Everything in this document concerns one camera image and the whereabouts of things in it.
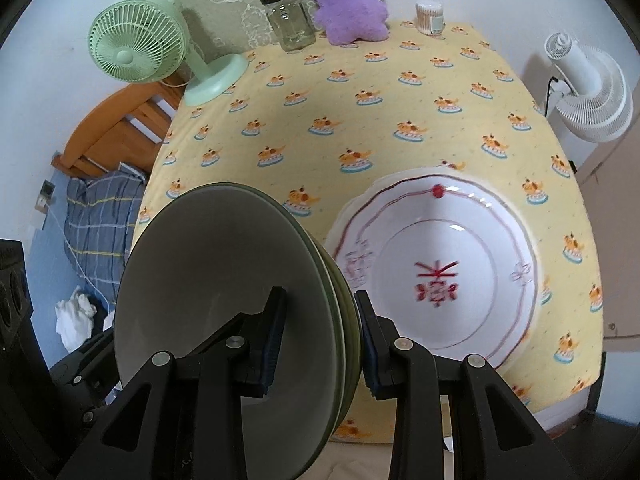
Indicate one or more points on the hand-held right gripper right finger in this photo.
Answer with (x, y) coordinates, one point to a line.
(367, 345)

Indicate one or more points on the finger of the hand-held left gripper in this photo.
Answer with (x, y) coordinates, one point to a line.
(85, 375)

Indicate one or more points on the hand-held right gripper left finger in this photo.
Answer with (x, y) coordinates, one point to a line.
(272, 340)

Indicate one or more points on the white plate with red pattern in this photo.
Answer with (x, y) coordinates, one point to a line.
(450, 240)

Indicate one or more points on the white crumpled cloth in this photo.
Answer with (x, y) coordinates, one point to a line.
(75, 315)

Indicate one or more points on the grey plaid pillow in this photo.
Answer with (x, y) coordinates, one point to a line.
(95, 210)

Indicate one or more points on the wooden chair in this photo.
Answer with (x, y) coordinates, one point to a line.
(110, 125)

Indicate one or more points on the yellow printed tablecloth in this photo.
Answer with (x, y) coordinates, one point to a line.
(400, 85)

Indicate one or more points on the beige wooden door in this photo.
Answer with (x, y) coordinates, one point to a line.
(620, 210)

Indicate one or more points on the glass jar with dark lid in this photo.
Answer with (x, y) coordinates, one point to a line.
(290, 25)

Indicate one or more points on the green desk fan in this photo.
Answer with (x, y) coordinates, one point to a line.
(132, 37)

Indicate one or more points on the cotton swab container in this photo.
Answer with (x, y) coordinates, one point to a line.
(430, 17)

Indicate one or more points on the white fan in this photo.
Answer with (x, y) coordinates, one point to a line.
(600, 105)

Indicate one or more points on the purple plush toy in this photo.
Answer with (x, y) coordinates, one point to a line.
(347, 5)

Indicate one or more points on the wall socket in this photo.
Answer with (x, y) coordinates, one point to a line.
(46, 190)

